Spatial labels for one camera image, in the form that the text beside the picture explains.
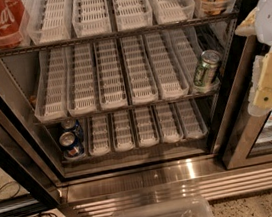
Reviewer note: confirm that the green drink can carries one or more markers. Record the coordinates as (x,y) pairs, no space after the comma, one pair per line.
(206,71)

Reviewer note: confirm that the middle shelf tray six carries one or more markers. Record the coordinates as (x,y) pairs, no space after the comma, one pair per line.
(187,50)

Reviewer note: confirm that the right glass fridge door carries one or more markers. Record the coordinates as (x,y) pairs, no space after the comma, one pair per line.
(249,142)

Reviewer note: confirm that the middle shelf tray five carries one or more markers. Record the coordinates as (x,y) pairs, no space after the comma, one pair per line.
(169,77)

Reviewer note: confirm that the bottom shelf tray five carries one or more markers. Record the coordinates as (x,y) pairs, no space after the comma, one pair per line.
(191,120)

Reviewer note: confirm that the bottom shelf tray four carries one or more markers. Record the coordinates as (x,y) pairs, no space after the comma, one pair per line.
(167,120)

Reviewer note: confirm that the shelf tray four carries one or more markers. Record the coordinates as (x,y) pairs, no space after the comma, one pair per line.
(132,14)
(140,79)
(167,120)

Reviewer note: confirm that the middle shelf tray four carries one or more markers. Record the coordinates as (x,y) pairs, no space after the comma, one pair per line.
(140,79)

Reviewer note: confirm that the top shelf tray four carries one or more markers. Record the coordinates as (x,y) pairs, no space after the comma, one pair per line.
(132,14)

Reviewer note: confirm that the bottom shelf tray three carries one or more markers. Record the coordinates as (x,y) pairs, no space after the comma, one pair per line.
(146,128)

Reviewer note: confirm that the shelf tray three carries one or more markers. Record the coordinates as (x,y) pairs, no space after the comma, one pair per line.
(90,17)
(112,92)
(146,128)

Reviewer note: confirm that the middle shelf tray three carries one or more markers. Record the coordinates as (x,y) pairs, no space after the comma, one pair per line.
(112,92)

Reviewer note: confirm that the bottom shelf tray two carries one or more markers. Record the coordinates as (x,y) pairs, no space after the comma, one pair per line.
(122,131)

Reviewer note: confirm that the shelf tray two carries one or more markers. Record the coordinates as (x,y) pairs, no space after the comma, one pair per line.
(50,21)
(122,131)
(81,83)

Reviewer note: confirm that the top shelf tray three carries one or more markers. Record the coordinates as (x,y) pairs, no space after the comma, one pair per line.
(90,17)

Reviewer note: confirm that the stainless steel fridge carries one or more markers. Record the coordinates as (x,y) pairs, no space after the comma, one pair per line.
(98,186)

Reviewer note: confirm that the bottom shelf tray one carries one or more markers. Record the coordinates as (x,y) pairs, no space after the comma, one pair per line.
(98,135)

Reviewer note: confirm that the middle shelf tray two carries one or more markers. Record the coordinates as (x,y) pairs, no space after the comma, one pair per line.
(81,83)

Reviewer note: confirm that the blue can rear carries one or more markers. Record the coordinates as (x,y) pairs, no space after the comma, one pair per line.
(73,126)

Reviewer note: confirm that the blue can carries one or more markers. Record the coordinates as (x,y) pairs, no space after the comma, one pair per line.
(73,126)
(71,145)

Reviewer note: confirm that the blue can front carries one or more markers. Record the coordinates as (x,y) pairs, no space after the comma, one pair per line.
(71,145)

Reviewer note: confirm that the top shelf tray two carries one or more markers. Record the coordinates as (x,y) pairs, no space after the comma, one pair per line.
(50,21)

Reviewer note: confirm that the middle shelf tray one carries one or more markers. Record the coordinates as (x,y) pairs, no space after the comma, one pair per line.
(51,95)

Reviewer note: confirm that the left fridge door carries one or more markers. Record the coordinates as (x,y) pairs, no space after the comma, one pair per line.
(24,188)

